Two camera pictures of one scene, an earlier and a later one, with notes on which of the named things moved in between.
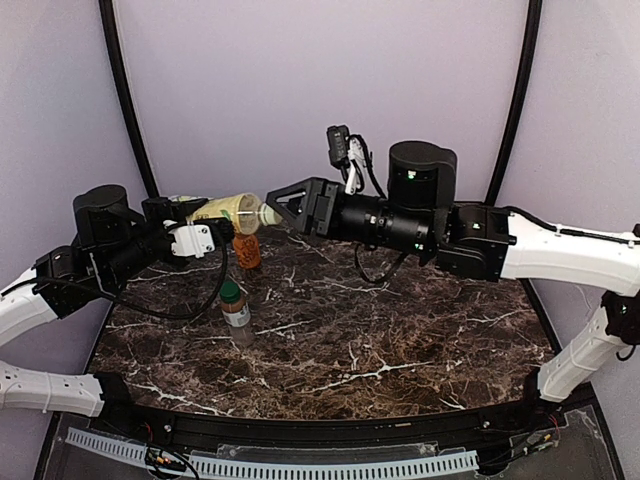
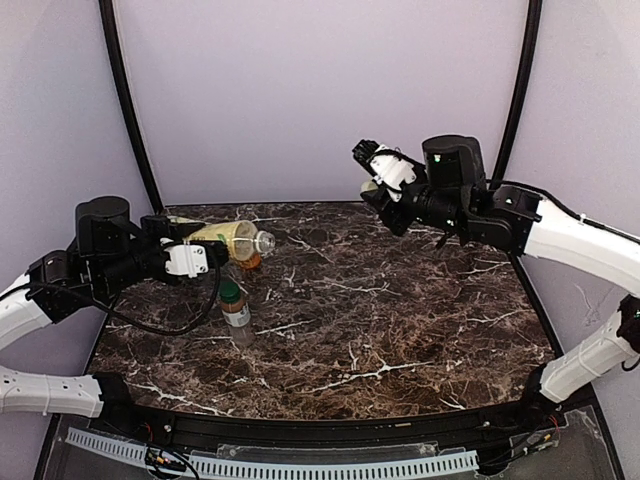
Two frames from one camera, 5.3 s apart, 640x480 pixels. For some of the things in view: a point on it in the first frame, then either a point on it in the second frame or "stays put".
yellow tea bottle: (246, 212) → (242, 237)
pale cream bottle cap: (267, 216) → (369, 186)
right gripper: (325, 210) → (388, 201)
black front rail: (476, 425) stays put
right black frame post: (518, 104) stays put
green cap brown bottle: (236, 314) stays put
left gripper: (163, 220) → (156, 240)
